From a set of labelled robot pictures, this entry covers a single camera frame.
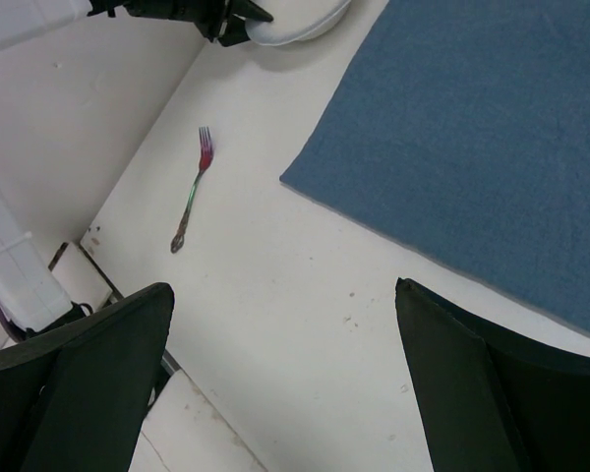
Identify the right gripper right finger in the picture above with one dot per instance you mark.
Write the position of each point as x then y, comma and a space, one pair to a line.
489, 398

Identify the white blue-rimmed plate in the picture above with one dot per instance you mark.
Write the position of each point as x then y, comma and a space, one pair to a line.
295, 20

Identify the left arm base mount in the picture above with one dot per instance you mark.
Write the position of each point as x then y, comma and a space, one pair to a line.
78, 274

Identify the blue cloth napkin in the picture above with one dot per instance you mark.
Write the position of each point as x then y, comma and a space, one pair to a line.
461, 130

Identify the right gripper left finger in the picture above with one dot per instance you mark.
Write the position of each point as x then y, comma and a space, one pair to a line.
74, 398

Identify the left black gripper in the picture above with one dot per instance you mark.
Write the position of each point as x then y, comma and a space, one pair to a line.
213, 19

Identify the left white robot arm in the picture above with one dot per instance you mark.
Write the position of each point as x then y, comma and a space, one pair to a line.
31, 299

